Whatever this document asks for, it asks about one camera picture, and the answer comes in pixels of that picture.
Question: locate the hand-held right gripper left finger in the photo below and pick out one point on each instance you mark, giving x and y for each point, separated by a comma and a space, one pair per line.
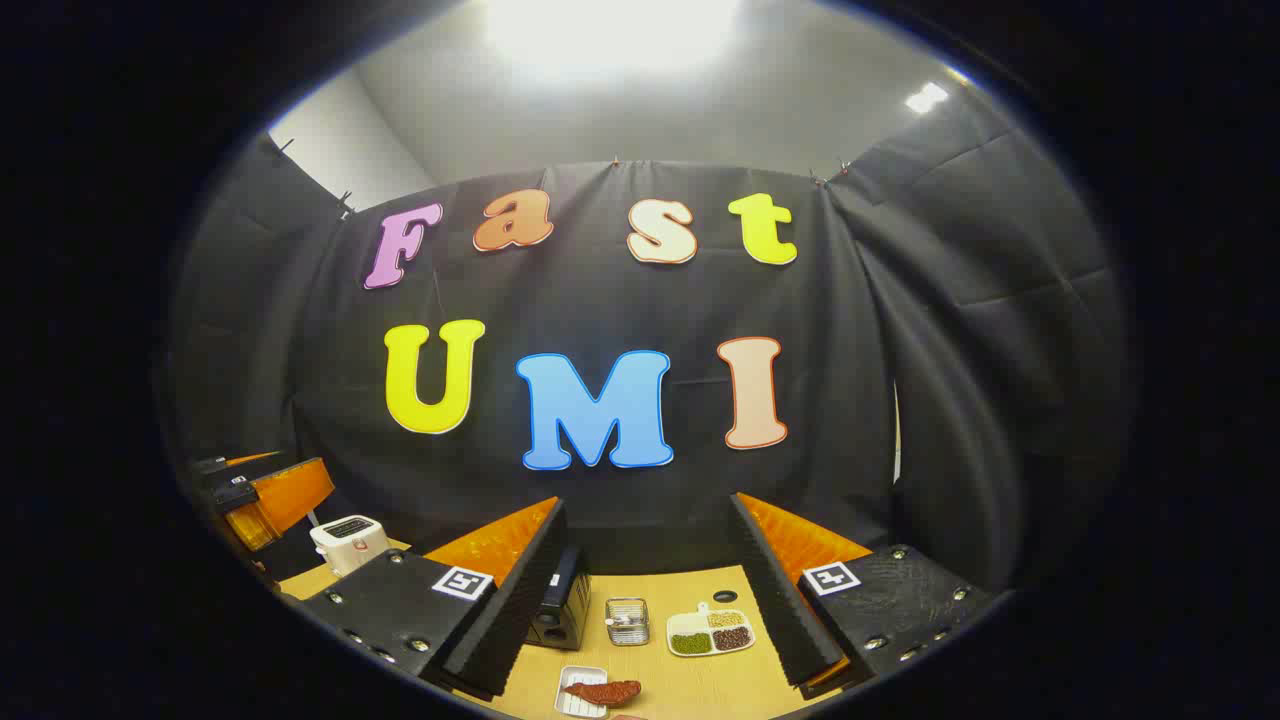
520, 600

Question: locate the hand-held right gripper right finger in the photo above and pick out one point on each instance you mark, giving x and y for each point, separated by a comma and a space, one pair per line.
775, 600

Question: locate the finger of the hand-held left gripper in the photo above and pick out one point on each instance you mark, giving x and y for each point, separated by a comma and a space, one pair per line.
225, 463
290, 495

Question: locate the black electric oven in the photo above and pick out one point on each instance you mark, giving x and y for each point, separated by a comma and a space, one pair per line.
565, 605

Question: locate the brown steak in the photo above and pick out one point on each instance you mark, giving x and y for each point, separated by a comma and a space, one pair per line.
605, 692

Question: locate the white divided plate with beans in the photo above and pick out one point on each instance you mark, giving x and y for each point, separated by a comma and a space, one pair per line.
710, 632

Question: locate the white toaster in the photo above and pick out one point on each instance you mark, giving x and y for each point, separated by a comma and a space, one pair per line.
348, 545

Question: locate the white rectangular tray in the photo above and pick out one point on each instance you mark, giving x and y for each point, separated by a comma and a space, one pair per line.
572, 700

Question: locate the black backdrop cloth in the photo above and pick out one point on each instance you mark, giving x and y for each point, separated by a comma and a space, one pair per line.
600, 300

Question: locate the small ceiling light panel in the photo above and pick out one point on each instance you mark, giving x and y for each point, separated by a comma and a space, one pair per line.
926, 97

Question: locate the large bright ceiling light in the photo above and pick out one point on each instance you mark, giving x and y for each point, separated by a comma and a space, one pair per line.
610, 35

